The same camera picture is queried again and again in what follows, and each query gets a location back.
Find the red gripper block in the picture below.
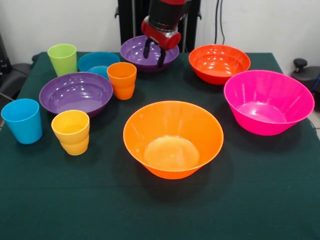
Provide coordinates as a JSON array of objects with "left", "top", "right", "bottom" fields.
[{"left": 140, "top": 16, "right": 182, "bottom": 68}]

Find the purple plastic bowl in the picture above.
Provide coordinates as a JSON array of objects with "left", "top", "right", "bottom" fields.
[
  {"left": 38, "top": 71, "right": 114, "bottom": 118},
  {"left": 119, "top": 35, "right": 180, "bottom": 73}
]

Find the orange plastic cup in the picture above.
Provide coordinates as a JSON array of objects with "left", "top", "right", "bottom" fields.
[{"left": 106, "top": 62, "right": 138, "bottom": 101}]

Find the large orange plastic bowl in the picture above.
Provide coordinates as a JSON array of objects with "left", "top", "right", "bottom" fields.
[{"left": 122, "top": 100, "right": 225, "bottom": 180}]

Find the blue plastic bowl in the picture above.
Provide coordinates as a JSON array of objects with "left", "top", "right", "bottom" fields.
[{"left": 77, "top": 51, "right": 121, "bottom": 80}]

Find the red-orange plastic bowl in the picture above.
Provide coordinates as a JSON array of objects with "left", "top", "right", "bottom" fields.
[{"left": 188, "top": 44, "right": 252, "bottom": 86}]

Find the lime green plastic cup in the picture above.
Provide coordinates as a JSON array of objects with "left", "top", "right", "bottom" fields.
[{"left": 47, "top": 43, "right": 78, "bottom": 77}]

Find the yellow plastic cup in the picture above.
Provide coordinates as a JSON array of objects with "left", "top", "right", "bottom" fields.
[{"left": 51, "top": 109, "right": 91, "bottom": 156}]

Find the large pink plastic bowl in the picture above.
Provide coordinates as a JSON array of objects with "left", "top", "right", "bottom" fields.
[{"left": 223, "top": 69, "right": 315, "bottom": 137}]

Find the black chair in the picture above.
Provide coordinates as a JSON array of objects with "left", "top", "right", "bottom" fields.
[{"left": 0, "top": 32, "right": 35, "bottom": 101}]

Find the black knobbed equipment stand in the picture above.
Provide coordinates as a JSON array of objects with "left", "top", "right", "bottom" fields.
[{"left": 290, "top": 58, "right": 320, "bottom": 112}]

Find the blue plastic cup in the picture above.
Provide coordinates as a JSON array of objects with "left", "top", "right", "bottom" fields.
[{"left": 0, "top": 98, "right": 44, "bottom": 145}]

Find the dark green table cloth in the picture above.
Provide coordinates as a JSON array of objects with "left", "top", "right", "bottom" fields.
[{"left": 0, "top": 51, "right": 320, "bottom": 240}]

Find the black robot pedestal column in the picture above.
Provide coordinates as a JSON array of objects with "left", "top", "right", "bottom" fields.
[{"left": 114, "top": 0, "right": 202, "bottom": 53}]

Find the black hanging cable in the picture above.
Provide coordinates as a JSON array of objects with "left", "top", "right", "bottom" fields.
[{"left": 214, "top": 0, "right": 226, "bottom": 46}]

